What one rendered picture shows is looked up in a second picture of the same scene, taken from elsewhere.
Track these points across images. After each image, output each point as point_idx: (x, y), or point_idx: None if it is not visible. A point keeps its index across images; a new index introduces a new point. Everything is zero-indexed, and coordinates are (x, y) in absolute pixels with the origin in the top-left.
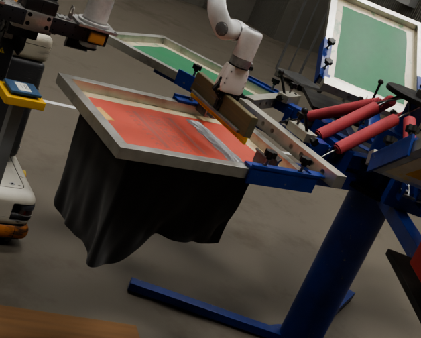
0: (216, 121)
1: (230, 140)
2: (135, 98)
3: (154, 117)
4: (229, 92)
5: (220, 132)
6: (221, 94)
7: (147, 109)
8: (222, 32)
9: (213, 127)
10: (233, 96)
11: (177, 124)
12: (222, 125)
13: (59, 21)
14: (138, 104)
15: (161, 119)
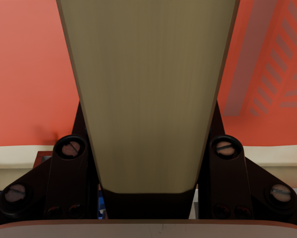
0: (16, 159)
1: None
2: (291, 174)
3: None
4: (173, 234)
5: (31, 87)
6: (247, 189)
7: (280, 140)
8: None
9: (50, 113)
10: (70, 199)
11: (229, 81)
12: (0, 140)
13: None
14: (289, 155)
15: (281, 93)
